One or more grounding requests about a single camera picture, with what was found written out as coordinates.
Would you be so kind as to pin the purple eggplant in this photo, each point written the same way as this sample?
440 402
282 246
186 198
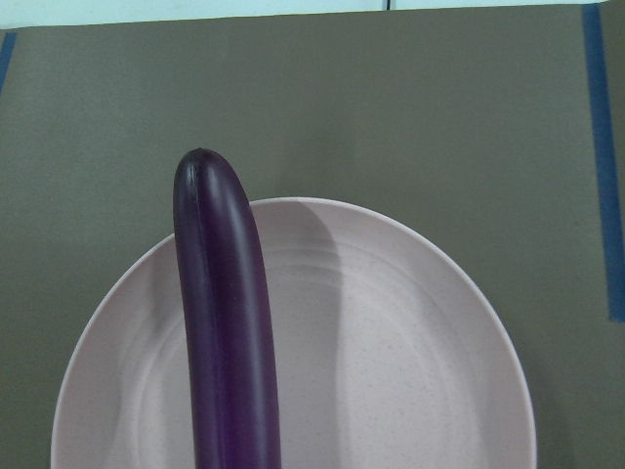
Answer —
232 377

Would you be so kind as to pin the pink plate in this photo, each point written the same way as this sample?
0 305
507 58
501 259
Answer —
387 356

